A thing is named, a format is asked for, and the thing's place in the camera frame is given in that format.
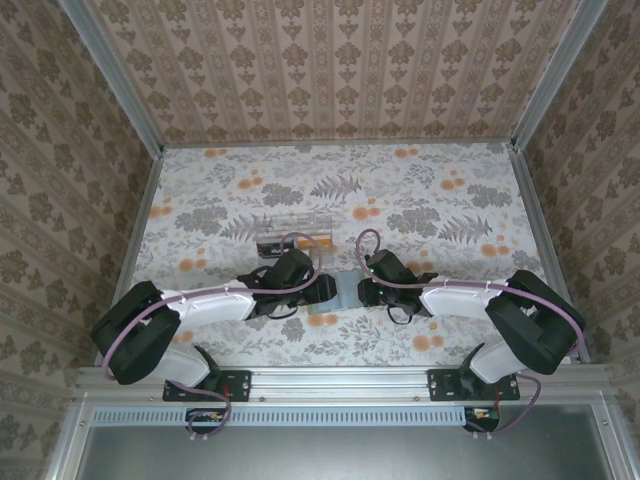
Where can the black VIP card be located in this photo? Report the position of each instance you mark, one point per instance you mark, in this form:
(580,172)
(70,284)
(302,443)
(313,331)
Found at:
(269,247)

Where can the orange VIP card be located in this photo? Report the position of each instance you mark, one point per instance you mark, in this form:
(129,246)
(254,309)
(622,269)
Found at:
(315,244)

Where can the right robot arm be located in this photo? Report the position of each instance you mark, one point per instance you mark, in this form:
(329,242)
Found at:
(450,300)

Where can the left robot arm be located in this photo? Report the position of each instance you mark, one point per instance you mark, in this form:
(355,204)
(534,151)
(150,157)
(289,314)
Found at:
(210,310)

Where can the clear acrylic card box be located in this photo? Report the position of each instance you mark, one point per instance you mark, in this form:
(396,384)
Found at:
(300,222)

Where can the aluminium front beam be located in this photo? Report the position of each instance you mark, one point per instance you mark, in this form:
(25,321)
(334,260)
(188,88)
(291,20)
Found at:
(340,382)

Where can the grey metal panel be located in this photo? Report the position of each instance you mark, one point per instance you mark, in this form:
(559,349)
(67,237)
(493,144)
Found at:
(350,455)

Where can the aluminium back rail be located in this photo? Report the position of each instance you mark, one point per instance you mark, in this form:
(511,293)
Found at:
(350,144)

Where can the aluminium side rail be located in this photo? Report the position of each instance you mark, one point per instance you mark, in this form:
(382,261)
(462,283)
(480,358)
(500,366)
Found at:
(550,250)
(140,220)

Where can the aluminium corner post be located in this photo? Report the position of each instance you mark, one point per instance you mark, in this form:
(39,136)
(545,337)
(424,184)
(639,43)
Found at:
(118,80)
(554,75)

